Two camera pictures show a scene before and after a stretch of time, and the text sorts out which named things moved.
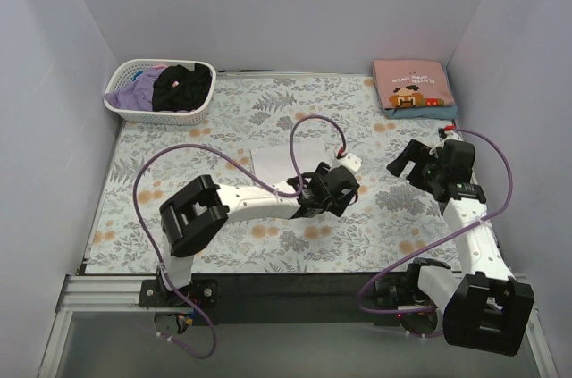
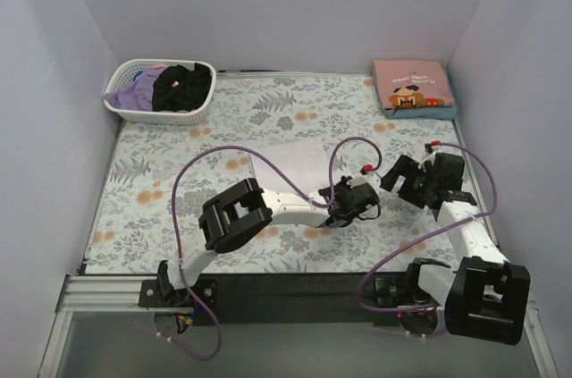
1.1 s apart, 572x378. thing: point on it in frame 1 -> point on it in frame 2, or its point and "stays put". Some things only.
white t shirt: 273,161 stays put
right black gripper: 416,165 -> 411,180
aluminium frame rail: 79,293 stays put
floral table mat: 273,127 stays put
